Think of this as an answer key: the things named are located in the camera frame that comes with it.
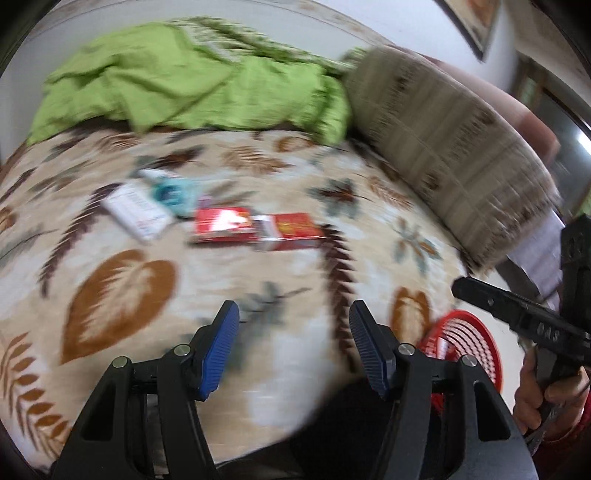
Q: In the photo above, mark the white medicine box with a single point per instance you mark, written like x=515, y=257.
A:
x=134, y=212

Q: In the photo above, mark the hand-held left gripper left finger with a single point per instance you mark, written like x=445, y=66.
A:
x=221, y=350

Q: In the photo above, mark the person's right hand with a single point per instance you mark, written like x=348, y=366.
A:
x=526, y=401

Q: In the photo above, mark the teal crumpled packet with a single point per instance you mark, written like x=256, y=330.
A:
x=175, y=196

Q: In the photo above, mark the striped brown cushion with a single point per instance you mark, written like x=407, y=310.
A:
x=438, y=138

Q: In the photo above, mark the framed wall picture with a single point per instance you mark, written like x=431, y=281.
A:
x=480, y=23

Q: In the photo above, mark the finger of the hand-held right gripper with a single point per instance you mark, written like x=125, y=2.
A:
x=489, y=300

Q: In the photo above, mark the red plastic basket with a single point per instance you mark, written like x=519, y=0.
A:
x=466, y=332

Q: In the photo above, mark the green quilt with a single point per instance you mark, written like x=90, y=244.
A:
x=184, y=83

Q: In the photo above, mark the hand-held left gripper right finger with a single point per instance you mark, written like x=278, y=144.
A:
x=369, y=350

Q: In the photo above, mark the person's right forearm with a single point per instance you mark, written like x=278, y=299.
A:
x=572, y=454

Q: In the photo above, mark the red cigarette pack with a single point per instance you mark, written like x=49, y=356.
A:
x=221, y=226
x=295, y=230

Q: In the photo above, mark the leaf print blanket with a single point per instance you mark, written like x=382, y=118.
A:
x=138, y=286

